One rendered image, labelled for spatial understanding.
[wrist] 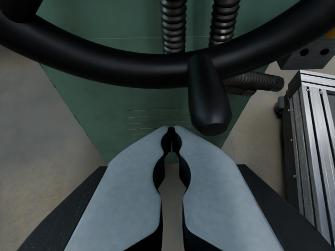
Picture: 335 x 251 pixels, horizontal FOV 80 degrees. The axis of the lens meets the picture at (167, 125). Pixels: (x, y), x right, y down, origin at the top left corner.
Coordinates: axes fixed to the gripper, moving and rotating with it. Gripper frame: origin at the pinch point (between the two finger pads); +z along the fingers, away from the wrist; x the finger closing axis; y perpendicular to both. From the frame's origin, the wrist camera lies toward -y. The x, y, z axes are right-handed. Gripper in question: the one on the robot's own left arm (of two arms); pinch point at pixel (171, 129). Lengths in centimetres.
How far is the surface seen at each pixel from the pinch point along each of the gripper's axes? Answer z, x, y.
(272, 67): 107, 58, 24
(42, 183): 46, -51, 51
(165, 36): 11.0, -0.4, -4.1
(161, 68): 4.8, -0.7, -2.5
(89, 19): 23.4, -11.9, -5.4
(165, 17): 10.0, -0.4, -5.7
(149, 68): 4.7, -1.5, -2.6
